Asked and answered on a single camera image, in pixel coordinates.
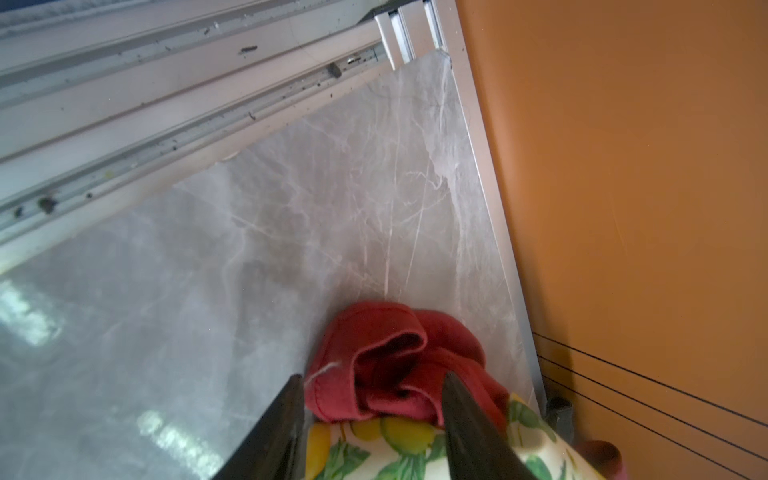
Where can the lemon print cloth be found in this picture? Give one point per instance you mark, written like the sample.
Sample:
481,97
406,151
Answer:
401,448

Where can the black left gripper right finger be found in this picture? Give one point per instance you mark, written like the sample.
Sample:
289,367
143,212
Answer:
475,448

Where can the red shirt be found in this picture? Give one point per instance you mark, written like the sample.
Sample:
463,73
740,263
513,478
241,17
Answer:
383,359

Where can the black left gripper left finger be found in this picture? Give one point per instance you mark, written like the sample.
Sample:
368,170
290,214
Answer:
272,449

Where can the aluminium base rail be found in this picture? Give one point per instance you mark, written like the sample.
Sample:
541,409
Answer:
91,89

